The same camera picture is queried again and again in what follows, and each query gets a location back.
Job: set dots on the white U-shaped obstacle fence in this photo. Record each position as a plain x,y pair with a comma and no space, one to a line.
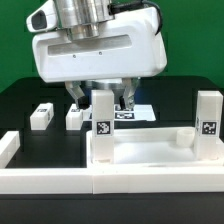
101,179

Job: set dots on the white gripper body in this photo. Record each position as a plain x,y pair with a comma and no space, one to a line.
127,46

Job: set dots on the fiducial marker sheet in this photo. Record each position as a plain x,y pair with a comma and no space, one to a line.
138,113

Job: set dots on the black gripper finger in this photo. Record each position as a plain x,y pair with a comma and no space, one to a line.
74,89
127,99

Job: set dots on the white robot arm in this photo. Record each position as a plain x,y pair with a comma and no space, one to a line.
80,19

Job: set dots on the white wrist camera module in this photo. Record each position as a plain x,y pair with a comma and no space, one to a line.
44,18

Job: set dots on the white desk tabletop panel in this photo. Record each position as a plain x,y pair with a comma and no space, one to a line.
154,147

